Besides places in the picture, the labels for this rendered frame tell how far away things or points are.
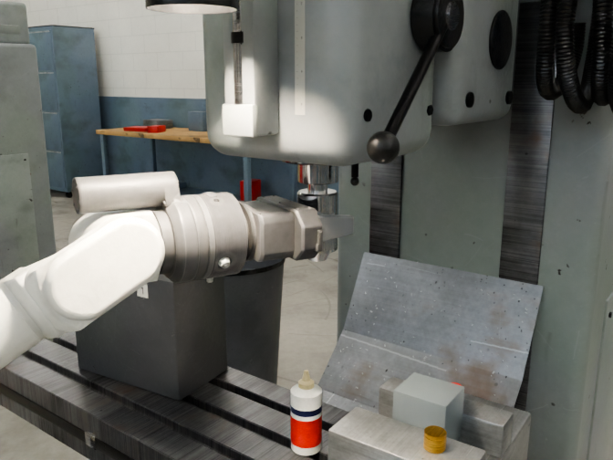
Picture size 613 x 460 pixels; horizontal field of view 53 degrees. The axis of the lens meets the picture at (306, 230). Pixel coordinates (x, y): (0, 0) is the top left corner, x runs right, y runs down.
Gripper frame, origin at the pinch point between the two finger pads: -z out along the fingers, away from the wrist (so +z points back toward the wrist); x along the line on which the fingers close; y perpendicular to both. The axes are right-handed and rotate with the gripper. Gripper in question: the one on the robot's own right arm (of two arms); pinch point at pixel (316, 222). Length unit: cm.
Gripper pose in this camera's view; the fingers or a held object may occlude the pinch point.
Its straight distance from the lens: 71.0
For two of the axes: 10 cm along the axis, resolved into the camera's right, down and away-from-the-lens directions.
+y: -0.1, 9.7, 2.3
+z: -8.5, 1.1, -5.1
